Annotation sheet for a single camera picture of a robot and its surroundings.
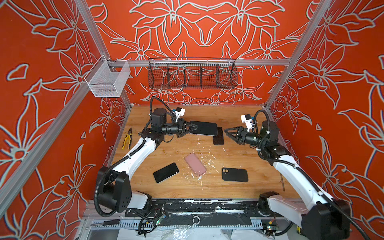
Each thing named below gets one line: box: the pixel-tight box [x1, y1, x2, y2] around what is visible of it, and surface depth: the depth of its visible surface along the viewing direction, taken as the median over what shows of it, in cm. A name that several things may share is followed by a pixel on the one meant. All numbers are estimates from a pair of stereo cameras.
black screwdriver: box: [90, 219, 120, 226], surface depth 71 cm
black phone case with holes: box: [222, 167, 249, 182], surface depth 87 cm
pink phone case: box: [184, 152, 207, 177], surface depth 91 cm
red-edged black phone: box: [189, 120, 218, 137], surface depth 72 cm
